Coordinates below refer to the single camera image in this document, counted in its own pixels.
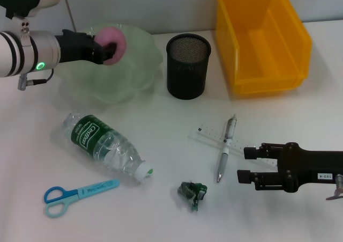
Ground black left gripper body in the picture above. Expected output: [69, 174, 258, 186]
[55, 28, 105, 65]

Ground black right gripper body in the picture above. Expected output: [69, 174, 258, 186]
[277, 142, 343, 193]

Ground pink toy peach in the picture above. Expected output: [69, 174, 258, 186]
[95, 26, 126, 65]

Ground green plastic wrapper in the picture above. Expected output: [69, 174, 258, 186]
[176, 181, 208, 212]

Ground clear green-label water bottle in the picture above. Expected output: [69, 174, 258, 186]
[50, 112, 155, 185]

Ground grey white ballpoint pen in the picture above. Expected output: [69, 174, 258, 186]
[216, 114, 238, 184]

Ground translucent green fruit plate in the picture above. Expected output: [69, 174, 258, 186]
[55, 21, 164, 110]

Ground transparent plastic ruler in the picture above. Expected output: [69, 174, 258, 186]
[189, 123, 279, 170]

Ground black mesh pen holder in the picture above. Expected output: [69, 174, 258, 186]
[165, 33, 212, 100]

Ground blue teal scissors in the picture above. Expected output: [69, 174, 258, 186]
[44, 179, 121, 218]

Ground yellow plastic bin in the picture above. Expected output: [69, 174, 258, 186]
[214, 0, 313, 95]

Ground left arm gripper cable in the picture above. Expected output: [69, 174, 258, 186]
[17, 69, 54, 91]

